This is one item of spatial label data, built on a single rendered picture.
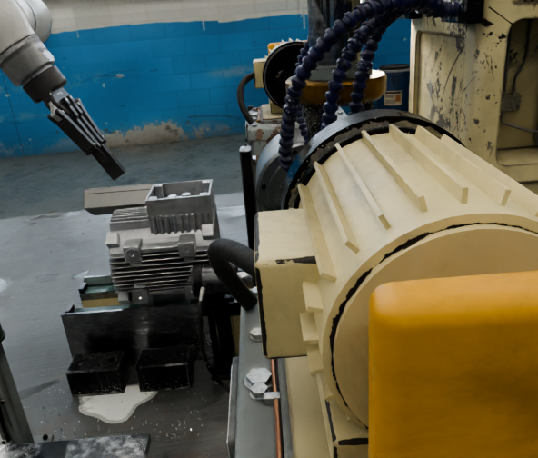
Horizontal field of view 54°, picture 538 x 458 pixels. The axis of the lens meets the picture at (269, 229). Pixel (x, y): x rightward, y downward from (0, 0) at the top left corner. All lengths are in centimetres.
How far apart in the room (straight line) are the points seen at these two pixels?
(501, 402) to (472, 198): 11
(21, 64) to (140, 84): 555
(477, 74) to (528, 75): 14
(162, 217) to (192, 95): 562
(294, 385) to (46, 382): 80
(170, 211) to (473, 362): 82
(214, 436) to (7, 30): 79
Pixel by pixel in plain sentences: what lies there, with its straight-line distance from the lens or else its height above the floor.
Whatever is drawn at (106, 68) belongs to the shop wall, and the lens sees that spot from 663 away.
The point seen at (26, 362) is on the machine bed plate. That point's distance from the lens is 126.
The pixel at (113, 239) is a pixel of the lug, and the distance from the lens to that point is 101.
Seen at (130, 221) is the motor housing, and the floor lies 110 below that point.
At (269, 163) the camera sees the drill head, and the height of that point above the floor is 112.
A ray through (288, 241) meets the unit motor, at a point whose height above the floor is 132.
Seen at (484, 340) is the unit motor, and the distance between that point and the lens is 22.
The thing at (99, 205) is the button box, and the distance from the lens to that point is 132.
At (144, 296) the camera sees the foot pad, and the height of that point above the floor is 97.
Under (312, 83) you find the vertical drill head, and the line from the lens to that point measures 91.
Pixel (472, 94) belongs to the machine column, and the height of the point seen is 131.
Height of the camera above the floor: 146
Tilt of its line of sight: 23 degrees down
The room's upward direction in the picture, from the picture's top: 5 degrees counter-clockwise
